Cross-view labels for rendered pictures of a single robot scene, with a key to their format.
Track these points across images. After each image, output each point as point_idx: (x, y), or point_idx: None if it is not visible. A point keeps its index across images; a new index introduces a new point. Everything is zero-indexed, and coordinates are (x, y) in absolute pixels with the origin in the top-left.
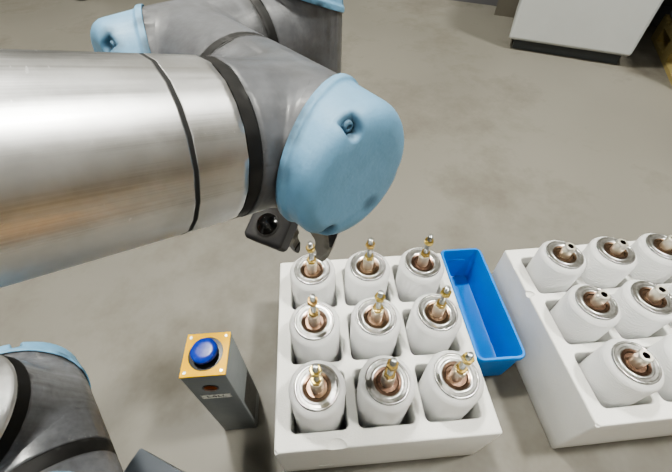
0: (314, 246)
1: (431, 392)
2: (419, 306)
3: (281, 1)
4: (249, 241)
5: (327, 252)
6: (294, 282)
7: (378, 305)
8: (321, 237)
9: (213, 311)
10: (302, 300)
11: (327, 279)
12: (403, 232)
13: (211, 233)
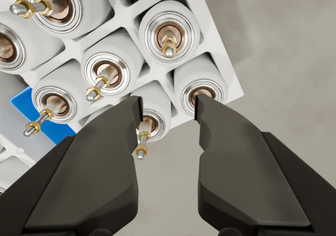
0: (132, 121)
1: (18, 20)
2: (73, 103)
3: None
4: (286, 108)
5: (94, 118)
6: (215, 75)
7: (97, 83)
8: (89, 159)
9: (293, 27)
10: (200, 63)
11: (179, 94)
12: (156, 162)
13: (329, 101)
